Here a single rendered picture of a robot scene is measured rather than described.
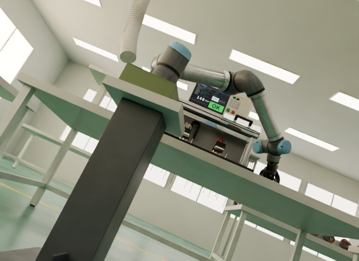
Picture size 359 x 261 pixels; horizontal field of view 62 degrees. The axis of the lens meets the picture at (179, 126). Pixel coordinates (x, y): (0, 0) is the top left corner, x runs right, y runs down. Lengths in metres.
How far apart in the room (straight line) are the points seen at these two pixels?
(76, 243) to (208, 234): 7.27
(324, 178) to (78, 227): 8.57
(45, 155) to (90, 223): 7.93
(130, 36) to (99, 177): 2.20
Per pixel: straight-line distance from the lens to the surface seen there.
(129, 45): 3.06
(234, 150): 2.18
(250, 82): 1.54
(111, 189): 1.13
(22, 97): 1.92
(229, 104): 2.14
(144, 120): 1.16
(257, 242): 8.58
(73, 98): 1.77
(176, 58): 1.31
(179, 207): 8.24
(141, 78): 1.18
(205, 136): 2.17
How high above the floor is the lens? 0.37
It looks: 16 degrees up
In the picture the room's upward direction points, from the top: 25 degrees clockwise
